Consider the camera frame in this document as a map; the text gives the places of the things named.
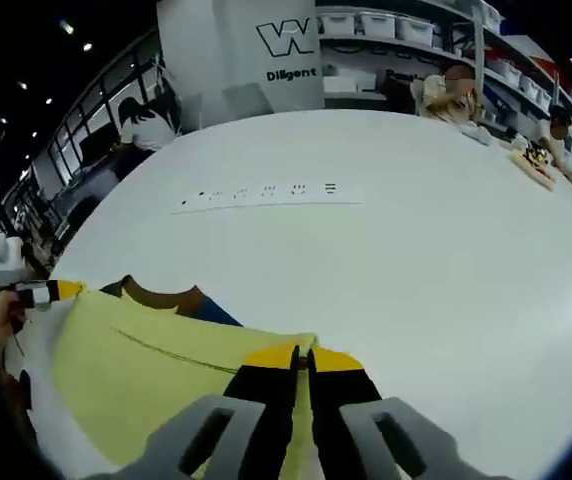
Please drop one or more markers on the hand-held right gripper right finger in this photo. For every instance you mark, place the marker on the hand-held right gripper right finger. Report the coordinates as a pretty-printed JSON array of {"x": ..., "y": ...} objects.
[{"x": 346, "y": 400}]

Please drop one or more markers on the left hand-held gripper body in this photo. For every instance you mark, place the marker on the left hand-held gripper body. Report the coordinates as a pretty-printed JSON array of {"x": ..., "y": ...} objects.
[{"x": 8, "y": 255}]

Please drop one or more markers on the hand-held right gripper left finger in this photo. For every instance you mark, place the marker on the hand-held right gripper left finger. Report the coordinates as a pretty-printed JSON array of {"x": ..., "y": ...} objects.
[{"x": 256, "y": 410}]

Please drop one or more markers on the yellow and blue garment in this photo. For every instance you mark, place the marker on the yellow and blue garment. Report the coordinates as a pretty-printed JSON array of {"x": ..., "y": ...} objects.
[{"x": 141, "y": 360}]

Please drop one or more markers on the person's left hand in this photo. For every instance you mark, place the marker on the person's left hand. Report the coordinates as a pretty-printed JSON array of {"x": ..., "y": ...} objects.
[{"x": 6, "y": 320}]

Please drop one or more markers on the dark office desk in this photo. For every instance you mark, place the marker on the dark office desk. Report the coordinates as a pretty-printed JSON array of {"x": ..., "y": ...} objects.
[{"x": 96, "y": 185}]

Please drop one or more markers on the black computer monitor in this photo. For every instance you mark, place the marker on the black computer monitor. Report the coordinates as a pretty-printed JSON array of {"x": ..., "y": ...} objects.
[{"x": 97, "y": 152}]

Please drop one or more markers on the grey chair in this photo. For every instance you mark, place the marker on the grey chair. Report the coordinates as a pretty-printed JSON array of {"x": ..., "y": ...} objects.
[
  {"x": 192, "y": 111},
  {"x": 246, "y": 100}
]

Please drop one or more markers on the white crumpled cloth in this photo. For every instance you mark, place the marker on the white crumpled cloth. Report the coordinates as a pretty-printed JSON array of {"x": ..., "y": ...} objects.
[{"x": 476, "y": 135}]

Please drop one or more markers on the black bag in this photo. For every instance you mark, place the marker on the black bag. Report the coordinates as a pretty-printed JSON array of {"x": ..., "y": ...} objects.
[{"x": 397, "y": 95}]

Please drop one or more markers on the grey metal shelving unit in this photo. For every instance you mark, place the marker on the grey metal shelving unit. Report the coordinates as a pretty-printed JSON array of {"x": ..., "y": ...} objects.
[{"x": 391, "y": 55}]

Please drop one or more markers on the shelving with white bins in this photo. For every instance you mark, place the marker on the shelving with white bins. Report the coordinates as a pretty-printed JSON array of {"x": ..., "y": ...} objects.
[{"x": 531, "y": 75}]

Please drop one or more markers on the white storage bin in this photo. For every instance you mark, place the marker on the white storage bin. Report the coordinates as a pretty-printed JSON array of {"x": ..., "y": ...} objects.
[
  {"x": 416, "y": 31},
  {"x": 378, "y": 24},
  {"x": 336, "y": 24}
]

